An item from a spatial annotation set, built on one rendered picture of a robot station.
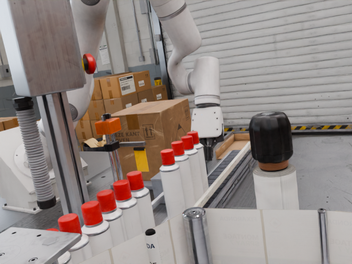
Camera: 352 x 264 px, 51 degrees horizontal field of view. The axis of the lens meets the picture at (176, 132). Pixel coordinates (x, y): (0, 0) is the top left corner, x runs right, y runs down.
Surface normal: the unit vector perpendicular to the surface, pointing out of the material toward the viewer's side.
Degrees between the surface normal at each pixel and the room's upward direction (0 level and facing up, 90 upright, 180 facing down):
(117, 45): 90
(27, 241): 0
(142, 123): 90
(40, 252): 0
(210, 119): 70
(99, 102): 87
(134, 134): 90
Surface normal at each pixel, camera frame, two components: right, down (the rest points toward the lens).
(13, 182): -0.51, 0.25
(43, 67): 0.50, 0.11
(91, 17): -0.11, 0.97
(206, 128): -0.44, -0.13
